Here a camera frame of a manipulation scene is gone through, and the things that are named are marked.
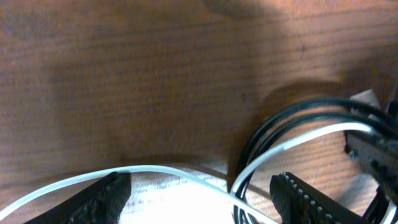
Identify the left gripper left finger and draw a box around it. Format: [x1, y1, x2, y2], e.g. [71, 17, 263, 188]
[25, 172, 132, 224]

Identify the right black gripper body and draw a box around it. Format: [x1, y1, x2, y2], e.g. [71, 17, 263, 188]
[345, 90, 397, 202]

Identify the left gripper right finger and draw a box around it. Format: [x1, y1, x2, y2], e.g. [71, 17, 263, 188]
[270, 172, 369, 224]

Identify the black USB cable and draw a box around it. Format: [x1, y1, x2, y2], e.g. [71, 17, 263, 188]
[233, 96, 398, 224]

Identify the white USB cable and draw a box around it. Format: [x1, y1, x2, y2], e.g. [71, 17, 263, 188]
[0, 122, 398, 224]

